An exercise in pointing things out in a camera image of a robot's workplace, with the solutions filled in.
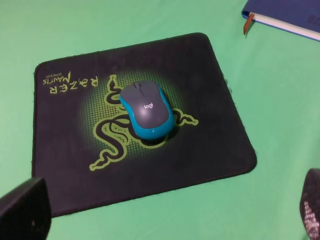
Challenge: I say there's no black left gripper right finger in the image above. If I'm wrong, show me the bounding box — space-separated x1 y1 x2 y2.
299 168 320 240

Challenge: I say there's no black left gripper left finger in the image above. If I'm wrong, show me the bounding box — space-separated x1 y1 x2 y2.
0 177 52 240

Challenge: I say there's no grey teal computer mouse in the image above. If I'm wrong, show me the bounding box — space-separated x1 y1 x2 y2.
119 81 175 140

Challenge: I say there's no black green mouse pad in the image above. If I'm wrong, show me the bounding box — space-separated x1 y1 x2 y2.
32 32 257 217

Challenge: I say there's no dark blue notebook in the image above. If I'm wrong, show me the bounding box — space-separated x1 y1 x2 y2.
241 0 320 41

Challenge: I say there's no green tablecloth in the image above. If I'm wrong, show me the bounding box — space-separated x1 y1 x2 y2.
0 0 320 240

